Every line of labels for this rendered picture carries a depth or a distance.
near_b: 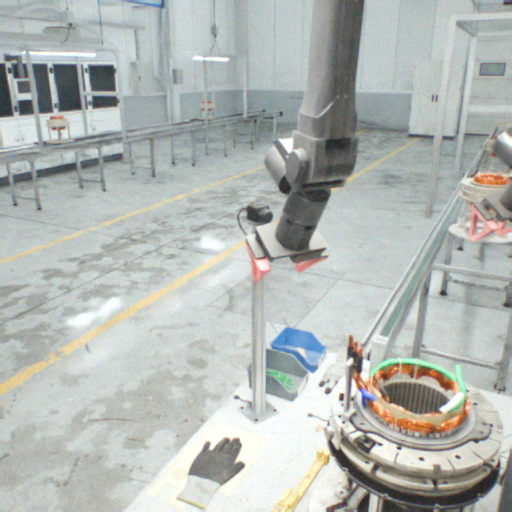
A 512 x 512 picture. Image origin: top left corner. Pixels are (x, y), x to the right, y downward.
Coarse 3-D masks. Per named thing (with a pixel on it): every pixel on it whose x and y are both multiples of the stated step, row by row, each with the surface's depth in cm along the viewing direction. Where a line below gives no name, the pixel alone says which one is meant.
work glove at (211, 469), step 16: (208, 448) 127; (224, 448) 127; (240, 448) 127; (192, 464) 122; (208, 464) 121; (224, 464) 121; (240, 464) 122; (192, 480) 117; (208, 480) 117; (224, 480) 117; (192, 496) 113; (208, 496) 113
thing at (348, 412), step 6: (348, 366) 89; (348, 372) 89; (348, 378) 89; (348, 384) 90; (348, 390) 91; (348, 396) 91; (348, 402) 92; (348, 408) 93; (342, 414) 92; (348, 414) 92; (348, 420) 92
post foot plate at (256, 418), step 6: (240, 408) 143; (246, 408) 143; (270, 408) 143; (276, 408) 143; (246, 414) 141; (252, 414) 141; (258, 414) 141; (264, 414) 141; (270, 414) 141; (252, 420) 138; (258, 420) 138; (264, 420) 139
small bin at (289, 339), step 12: (276, 336) 169; (288, 336) 176; (300, 336) 174; (312, 336) 171; (276, 348) 164; (288, 348) 161; (312, 348) 173; (324, 348) 170; (300, 360) 161; (312, 360) 168; (312, 372) 161
